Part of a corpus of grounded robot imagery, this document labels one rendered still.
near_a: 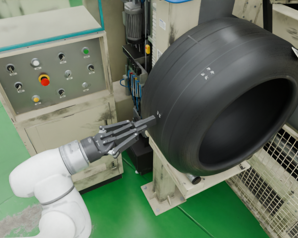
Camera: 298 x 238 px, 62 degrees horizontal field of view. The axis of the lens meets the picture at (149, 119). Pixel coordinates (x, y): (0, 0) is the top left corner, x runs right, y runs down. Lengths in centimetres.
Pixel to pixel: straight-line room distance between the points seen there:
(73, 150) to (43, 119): 74
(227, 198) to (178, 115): 147
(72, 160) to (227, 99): 46
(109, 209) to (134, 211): 19
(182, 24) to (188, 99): 40
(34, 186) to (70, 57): 75
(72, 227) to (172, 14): 77
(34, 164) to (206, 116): 49
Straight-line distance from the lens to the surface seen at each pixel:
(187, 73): 73
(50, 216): 75
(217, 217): 203
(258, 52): 76
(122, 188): 209
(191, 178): 106
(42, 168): 73
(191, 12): 103
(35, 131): 149
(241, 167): 129
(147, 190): 205
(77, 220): 76
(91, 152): 73
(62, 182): 75
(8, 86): 137
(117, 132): 77
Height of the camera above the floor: 180
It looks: 44 degrees down
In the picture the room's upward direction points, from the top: straight up
